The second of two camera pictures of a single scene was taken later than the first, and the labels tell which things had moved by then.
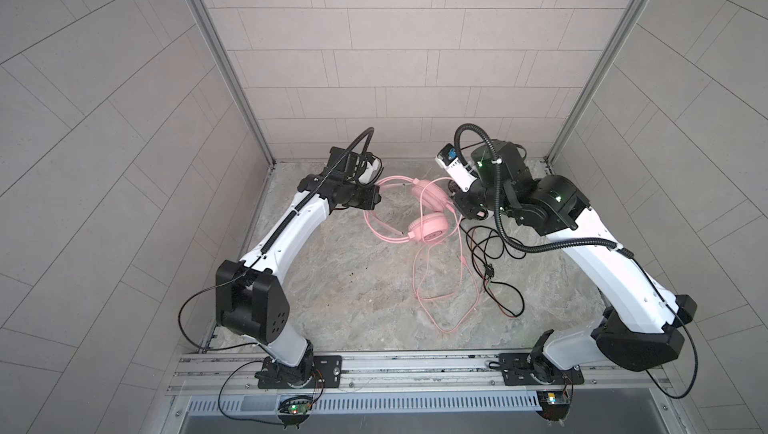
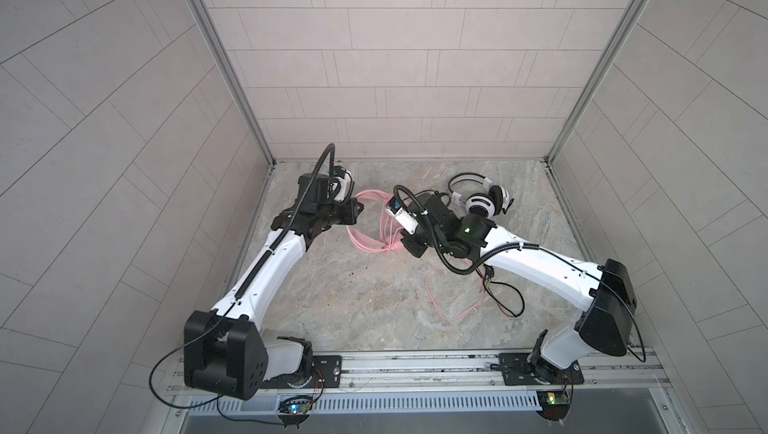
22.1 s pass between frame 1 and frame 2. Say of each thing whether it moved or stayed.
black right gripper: moved
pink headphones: moved
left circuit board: stayed
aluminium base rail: stayed
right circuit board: stayed
